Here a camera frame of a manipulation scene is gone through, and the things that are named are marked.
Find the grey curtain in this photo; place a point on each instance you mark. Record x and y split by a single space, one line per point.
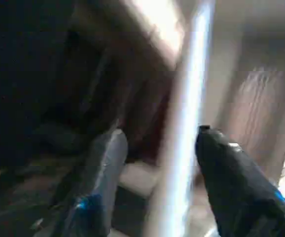
261 113

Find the white plastic table leg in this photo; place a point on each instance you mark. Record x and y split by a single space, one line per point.
182 148

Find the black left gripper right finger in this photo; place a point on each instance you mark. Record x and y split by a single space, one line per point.
241 187

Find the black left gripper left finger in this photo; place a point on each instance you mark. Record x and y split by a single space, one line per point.
93 192

